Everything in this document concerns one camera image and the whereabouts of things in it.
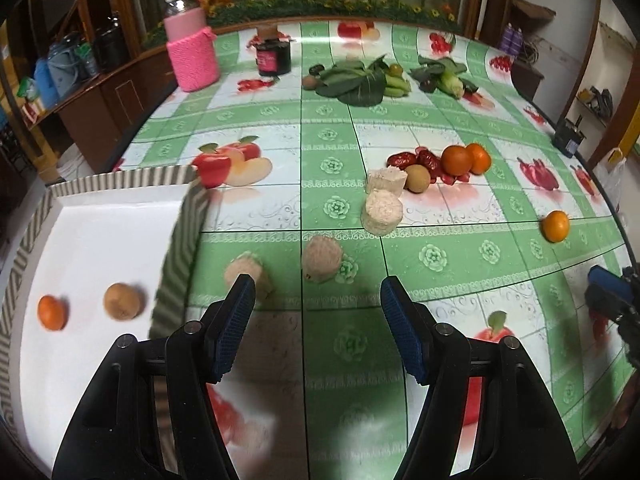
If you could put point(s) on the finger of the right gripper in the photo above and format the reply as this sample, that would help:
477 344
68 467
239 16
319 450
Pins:
617 285

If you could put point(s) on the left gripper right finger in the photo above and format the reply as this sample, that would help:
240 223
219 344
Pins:
412 328

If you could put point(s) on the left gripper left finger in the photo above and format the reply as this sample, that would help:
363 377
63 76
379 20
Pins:
225 326

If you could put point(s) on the orange mandarin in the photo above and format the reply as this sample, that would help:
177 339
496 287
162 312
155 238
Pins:
481 160
555 226
52 313

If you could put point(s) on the beige hexagonal cake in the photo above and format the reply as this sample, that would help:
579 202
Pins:
321 259

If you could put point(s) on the beige round cake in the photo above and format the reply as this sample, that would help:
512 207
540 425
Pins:
382 212

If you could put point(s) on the brown longan fruit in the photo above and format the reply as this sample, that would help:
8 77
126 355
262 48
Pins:
418 179

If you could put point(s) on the beige cake back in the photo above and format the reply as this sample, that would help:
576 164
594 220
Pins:
390 179

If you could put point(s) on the large orange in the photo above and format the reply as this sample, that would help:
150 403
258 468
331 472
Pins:
456 160

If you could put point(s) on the black box on table edge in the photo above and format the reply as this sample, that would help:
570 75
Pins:
567 137

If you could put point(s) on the striped white tray box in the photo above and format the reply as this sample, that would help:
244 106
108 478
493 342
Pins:
139 227

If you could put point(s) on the wooden sideboard cabinet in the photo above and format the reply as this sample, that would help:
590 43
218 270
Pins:
104 114

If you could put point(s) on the dark plum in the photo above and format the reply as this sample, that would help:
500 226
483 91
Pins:
428 85

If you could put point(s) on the green leafy bok choy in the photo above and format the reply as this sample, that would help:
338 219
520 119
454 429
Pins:
360 85

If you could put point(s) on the kiwi fruit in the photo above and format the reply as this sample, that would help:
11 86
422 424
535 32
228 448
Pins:
310 82

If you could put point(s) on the green grape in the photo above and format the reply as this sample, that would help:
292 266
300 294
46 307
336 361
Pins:
396 70

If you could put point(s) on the pink knit-sleeved bottle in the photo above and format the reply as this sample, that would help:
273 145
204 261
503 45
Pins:
190 45

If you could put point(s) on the dark jar with cork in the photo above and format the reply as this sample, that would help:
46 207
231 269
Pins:
273 51

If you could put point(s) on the blue thermos jug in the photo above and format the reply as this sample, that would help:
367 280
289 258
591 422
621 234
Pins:
45 84

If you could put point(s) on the grey kettle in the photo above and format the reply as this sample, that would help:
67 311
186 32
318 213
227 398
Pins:
66 68

